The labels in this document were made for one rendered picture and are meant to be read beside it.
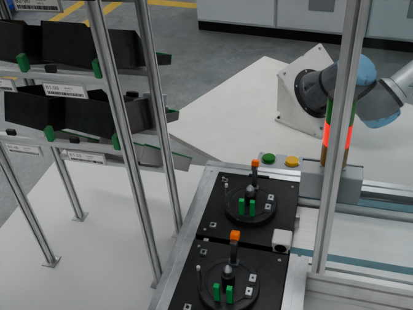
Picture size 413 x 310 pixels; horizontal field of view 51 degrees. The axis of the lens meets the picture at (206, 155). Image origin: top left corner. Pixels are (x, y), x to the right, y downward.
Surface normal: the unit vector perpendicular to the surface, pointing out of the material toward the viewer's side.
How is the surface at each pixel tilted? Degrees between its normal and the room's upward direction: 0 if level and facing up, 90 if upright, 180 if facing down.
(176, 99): 0
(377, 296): 90
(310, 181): 90
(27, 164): 0
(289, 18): 90
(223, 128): 0
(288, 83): 45
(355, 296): 90
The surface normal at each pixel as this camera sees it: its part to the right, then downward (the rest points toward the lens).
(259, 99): -0.07, -0.77
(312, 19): -0.39, 0.61
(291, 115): -0.67, 0.51
